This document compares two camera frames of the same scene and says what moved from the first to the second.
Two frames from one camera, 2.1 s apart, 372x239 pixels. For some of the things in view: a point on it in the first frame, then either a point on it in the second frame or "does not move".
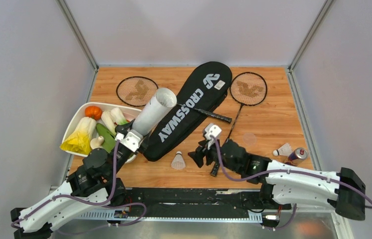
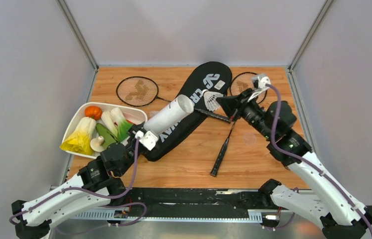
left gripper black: x=124 y=127 -> x=132 y=131
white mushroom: x=96 y=142 does not move
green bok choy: x=118 y=116 does not move
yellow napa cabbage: x=79 y=141 does not move
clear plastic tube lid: x=249 y=139 does not move
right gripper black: x=202 y=151 -> x=234 y=105
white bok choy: x=108 y=121 does not move
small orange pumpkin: x=93 y=111 does not move
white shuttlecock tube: x=154 y=109 -> x=170 y=116
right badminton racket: x=246 y=89 does not move
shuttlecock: x=178 y=162 -> x=210 y=99
